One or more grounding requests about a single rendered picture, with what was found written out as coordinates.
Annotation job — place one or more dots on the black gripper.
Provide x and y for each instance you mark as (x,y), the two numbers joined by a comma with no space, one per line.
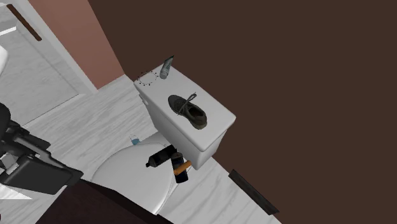
(40,175)

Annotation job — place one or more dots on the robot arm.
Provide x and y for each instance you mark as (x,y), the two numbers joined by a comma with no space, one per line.
(3,119)

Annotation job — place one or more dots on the white toilet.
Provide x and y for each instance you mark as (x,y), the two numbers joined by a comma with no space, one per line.
(130,173)

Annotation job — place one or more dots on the small blue clear bottle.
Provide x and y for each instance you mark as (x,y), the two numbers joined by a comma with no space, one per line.
(135,141)

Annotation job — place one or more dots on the black bottle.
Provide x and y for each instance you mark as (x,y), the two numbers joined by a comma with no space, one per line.
(158,158)

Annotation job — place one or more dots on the black spray can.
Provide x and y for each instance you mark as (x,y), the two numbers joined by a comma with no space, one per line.
(181,177)

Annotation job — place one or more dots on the orange cylinder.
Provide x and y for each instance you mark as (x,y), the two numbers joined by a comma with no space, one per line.
(183,168)

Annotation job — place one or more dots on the dark olive lace-up shoe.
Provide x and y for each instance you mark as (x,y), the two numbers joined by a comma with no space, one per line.
(189,112)

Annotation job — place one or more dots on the pale grey squeeze tube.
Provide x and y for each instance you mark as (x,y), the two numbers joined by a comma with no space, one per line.
(165,70)

